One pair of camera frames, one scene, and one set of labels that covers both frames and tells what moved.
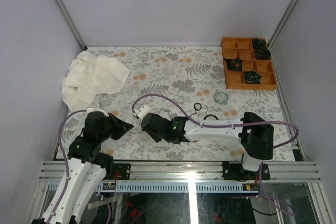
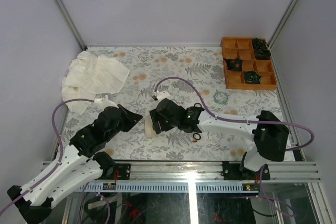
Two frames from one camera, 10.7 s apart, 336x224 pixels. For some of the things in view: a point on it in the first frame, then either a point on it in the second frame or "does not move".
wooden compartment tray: (242, 48) does not move
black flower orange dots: (234, 64) does not move
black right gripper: (157, 139) -> (154, 114)
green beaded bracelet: (220, 97) does not move
